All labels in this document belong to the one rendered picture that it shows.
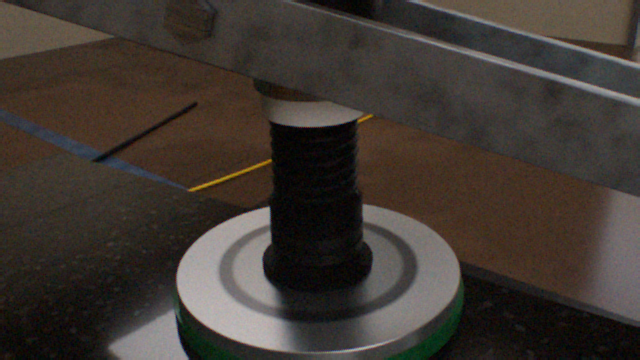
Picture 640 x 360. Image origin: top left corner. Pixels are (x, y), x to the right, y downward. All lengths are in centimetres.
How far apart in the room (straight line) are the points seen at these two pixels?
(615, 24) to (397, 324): 511
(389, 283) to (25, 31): 527
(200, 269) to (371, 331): 15
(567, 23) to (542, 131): 523
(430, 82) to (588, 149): 9
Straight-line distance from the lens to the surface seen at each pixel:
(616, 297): 207
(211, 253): 51
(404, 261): 49
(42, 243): 63
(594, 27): 552
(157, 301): 51
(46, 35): 571
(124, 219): 65
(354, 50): 36
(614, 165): 38
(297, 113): 40
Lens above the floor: 109
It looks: 24 degrees down
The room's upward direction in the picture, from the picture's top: 1 degrees counter-clockwise
